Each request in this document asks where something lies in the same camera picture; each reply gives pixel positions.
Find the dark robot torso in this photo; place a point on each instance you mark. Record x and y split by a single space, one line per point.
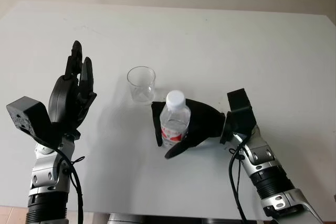
126 220

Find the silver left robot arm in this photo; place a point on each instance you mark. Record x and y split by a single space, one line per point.
47 176

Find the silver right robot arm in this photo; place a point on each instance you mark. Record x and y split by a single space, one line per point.
273 174

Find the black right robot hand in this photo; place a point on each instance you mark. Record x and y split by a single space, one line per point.
204 121

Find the clear glass cup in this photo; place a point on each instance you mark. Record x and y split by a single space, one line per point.
141 87

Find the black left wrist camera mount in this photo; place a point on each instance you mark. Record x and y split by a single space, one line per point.
27 119

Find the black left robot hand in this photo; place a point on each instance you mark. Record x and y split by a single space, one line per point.
61 98

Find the clear water bottle red label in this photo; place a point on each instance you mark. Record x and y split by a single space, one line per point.
174 121

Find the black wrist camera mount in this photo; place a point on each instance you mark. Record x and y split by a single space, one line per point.
241 119
27 119

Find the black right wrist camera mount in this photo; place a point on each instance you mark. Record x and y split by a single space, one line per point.
241 119

